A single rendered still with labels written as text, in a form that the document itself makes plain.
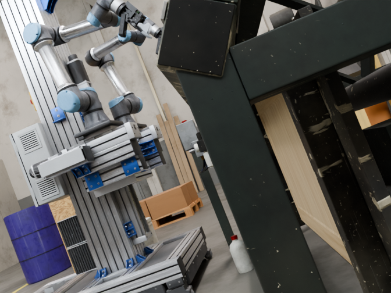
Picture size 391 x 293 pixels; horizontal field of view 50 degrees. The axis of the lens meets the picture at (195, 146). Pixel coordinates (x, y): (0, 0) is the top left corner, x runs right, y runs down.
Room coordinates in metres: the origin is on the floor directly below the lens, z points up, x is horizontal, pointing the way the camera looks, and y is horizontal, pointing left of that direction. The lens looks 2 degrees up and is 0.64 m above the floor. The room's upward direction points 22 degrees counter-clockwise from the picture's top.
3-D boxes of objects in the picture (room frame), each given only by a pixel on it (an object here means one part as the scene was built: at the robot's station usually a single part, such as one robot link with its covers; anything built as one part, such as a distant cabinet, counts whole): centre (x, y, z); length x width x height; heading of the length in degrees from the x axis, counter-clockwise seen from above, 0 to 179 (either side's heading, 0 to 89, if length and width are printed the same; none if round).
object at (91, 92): (2.36, 0.47, 1.20); 0.13 x 0.12 x 0.14; 158
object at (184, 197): (6.51, 0.90, 0.22); 1.27 x 0.92 x 0.44; 84
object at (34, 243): (6.08, 2.33, 0.48); 1.34 x 0.79 x 0.95; 173
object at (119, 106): (2.86, 0.39, 1.20); 0.13 x 0.12 x 0.14; 146
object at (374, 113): (7.09, -3.02, 0.36); 0.48 x 0.46 x 0.72; 171
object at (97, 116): (2.37, 0.47, 1.09); 0.15 x 0.15 x 0.10
